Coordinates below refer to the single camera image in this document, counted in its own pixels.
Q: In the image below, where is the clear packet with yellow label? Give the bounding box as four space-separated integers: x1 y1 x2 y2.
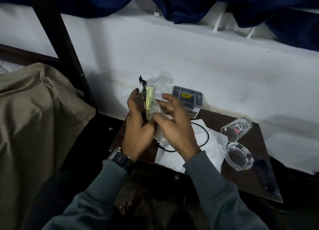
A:
139 75 160 123

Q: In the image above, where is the clear plastic bag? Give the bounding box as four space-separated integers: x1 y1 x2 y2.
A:
146 71 175 144

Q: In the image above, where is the person's right hand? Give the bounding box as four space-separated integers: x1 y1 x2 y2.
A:
152 93 202 162

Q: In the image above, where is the black bed frame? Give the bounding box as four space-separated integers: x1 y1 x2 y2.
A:
0 0 99 111

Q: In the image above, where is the khaki blanket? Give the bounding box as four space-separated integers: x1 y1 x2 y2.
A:
0 62 96 230

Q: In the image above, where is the grey plastic organizer box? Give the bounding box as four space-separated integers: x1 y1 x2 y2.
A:
171 85 204 119

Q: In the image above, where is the clear glass ashtray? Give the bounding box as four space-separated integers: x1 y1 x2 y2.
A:
223 142 255 172

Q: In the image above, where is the clear drinking glass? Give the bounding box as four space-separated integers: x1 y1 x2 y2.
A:
220 117 253 143

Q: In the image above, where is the person's left forearm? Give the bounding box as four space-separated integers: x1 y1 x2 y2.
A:
41 160 130 230

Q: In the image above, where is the dark blue curtain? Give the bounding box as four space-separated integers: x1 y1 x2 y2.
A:
0 0 319 52

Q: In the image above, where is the pile of white tissue papers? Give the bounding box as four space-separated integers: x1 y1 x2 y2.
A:
154 119 229 174

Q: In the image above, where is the striped mattress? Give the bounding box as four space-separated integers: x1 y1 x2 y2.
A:
0 60 25 74

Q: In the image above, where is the person's left hand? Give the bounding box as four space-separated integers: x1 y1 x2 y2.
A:
121 87 156 163

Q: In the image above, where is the black cable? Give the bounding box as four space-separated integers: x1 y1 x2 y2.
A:
158 121 210 153

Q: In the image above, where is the person's right forearm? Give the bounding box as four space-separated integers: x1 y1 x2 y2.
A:
183 151 271 230

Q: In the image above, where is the black wristwatch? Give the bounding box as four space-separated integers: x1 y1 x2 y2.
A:
107 147 135 175

